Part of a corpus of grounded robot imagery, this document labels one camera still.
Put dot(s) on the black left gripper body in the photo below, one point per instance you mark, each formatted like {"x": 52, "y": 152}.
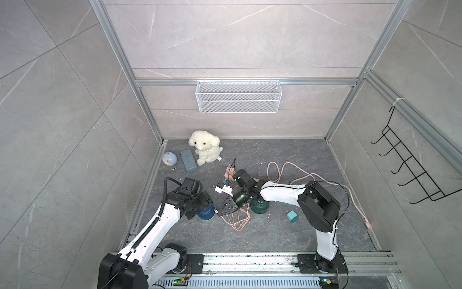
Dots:
{"x": 200, "y": 201}

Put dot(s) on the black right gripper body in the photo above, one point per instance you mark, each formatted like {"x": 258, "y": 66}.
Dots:
{"x": 233, "y": 203}

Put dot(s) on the pink USB charger adapter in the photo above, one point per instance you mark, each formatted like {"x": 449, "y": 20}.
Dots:
{"x": 230, "y": 171}

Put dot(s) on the teal USB charger adapter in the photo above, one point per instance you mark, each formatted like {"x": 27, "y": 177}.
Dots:
{"x": 292, "y": 216}

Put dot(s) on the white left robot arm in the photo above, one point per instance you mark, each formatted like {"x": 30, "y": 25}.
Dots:
{"x": 151, "y": 231}

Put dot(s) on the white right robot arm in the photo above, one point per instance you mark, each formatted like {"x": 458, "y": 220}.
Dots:
{"x": 320, "y": 208}

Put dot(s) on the grey-blue glasses case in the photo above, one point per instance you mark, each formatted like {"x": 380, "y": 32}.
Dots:
{"x": 188, "y": 160}

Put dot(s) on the white plush dog toy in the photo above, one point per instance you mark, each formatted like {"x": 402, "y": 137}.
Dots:
{"x": 207, "y": 147}

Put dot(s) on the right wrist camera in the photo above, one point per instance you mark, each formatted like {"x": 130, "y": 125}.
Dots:
{"x": 222, "y": 188}

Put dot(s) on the metal base rail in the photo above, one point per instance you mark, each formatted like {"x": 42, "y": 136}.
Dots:
{"x": 251, "y": 270}

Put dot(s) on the white wire mesh basket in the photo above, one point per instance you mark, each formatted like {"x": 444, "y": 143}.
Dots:
{"x": 238, "y": 96}

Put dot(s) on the black wall hook rack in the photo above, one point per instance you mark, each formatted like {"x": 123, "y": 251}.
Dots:
{"x": 419, "y": 174}

